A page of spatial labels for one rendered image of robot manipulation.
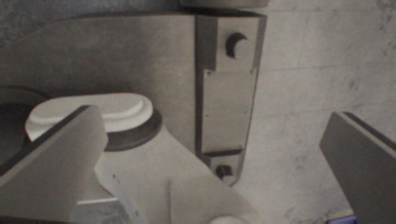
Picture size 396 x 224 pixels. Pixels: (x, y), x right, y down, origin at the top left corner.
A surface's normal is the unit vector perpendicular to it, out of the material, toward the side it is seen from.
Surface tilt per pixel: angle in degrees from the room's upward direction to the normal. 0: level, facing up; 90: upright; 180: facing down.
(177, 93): 0
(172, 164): 90
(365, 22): 0
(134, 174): 90
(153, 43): 0
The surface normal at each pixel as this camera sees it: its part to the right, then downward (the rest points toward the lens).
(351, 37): 0.16, 0.51
